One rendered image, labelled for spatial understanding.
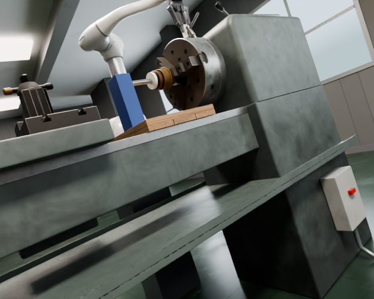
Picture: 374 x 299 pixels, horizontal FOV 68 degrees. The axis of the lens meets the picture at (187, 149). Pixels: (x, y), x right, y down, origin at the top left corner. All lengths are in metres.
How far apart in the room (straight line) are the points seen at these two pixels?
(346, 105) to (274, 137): 2.92
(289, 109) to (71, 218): 1.01
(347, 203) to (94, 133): 1.15
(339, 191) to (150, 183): 0.89
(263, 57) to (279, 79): 0.13
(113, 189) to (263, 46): 0.91
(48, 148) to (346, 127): 3.79
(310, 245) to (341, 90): 2.98
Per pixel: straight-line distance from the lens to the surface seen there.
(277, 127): 1.25
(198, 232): 0.79
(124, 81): 1.06
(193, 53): 1.18
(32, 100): 1.03
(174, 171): 0.92
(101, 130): 0.76
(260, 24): 1.42
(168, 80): 1.16
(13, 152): 0.71
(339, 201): 1.45
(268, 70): 1.32
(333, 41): 4.08
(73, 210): 0.79
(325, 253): 1.44
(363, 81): 3.99
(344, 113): 4.12
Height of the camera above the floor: 0.79
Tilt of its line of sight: 1 degrees down
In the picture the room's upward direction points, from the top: 19 degrees counter-clockwise
